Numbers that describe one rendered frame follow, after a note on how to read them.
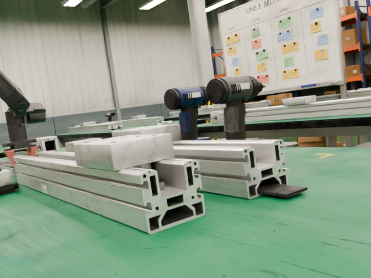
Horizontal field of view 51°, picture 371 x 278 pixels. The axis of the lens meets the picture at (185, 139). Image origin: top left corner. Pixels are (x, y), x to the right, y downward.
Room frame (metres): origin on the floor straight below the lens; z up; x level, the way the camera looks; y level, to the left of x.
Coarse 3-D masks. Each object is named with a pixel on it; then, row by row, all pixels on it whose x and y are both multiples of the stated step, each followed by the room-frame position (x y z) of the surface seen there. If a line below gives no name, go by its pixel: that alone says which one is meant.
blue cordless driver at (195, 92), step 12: (168, 96) 1.07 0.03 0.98; (180, 96) 1.06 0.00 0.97; (192, 96) 1.08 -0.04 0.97; (204, 96) 1.12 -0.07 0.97; (168, 108) 1.08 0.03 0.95; (180, 108) 1.07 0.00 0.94; (192, 108) 1.10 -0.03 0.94; (180, 120) 1.08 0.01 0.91; (192, 120) 1.09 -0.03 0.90; (192, 132) 1.09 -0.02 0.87
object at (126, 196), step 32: (32, 160) 0.98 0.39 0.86; (64, 160) 0.83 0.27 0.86; (192, 160) 0.57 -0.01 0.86; (64, 192) 0.80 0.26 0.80; (96, 192) 0.65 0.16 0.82; (128, 192) 0.55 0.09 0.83; (160, 192) 0.56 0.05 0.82; (192, 192) 0.56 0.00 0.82; (128, 224) 0.56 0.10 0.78; (160, 224) 0.52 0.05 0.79
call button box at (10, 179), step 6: (0, 174) 1.00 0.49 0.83; (6, 174) 1.01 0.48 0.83; (0, 180) 1.00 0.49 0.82; (6, 180) 1.00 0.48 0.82; (12, 180) 1.01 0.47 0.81; (0, 186) 1.00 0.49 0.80; (6, 186) 1.00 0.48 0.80; (12, 186) 1.01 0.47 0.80; (18, 186) 1.05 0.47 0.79; (0, 192) 0.99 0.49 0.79; (6, 192) 1.00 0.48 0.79; (12, 192) 1.01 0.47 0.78
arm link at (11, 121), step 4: (8, 108) 1.32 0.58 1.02; (4, 112) 1.31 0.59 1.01; (8, 112) 1.30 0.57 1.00; (8, 116) 1.30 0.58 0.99; (12, 116) 1.30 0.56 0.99; (24, 116) 1.35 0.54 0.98; (28, 116) 1.34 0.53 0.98; (8, 120) 1.30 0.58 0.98; (12, 120) 1.30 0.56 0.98; (16, 120) 1.30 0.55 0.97; (20, 120) 1.31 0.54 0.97; (24, 120) 1.36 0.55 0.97; (28, 120) 1.35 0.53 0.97; (8, 124) 1.30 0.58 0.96; (12, 124) 1.30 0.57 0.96; (16, 124) 1.30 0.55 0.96; (20, 124) 1.32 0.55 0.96
